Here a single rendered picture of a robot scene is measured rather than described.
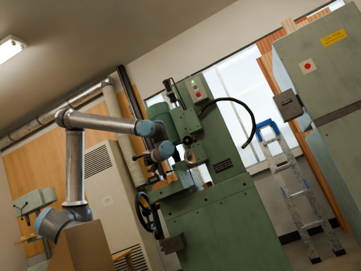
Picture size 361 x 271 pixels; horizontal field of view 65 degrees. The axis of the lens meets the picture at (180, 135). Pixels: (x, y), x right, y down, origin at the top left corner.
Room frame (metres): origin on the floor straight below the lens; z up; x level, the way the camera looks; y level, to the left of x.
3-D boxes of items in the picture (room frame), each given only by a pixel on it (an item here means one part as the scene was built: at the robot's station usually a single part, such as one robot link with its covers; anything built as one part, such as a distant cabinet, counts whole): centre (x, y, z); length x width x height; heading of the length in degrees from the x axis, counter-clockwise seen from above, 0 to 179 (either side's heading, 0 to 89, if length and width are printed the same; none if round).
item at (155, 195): (1.93, 0.19, 0.87); 0.61 x 0.30 x 0.06; 170
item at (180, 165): (1.93, 0.06, 0.99); 0.14 x 0.07 x 0.09; 80
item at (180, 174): (1.91, 0.05, 0.93); 0.60 x 0.02 x 0.06; 170
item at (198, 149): (1.75, -0.07, 1.02); 0.09 x 0.07 x 0.12; 170
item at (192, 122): (1.75, -0.10, 1.23); 0.09 x 0.08 x 0.15; 80
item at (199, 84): (1.74, -0.21, 1.40); 0.10 x 0.06 x 0.16; 80
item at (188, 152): (1.79, -0.02, 1.02); 0.12 x 0.03 x 0.12; 80
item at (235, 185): (1.92, -0.04, 0.76); 0.57 x 0.45 x 0.09; 80
